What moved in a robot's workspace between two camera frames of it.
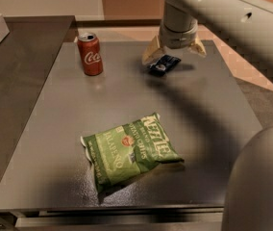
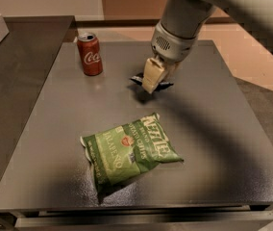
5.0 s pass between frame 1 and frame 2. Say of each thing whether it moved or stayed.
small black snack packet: moved
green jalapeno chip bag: stayed
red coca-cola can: stayed
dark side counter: stayed
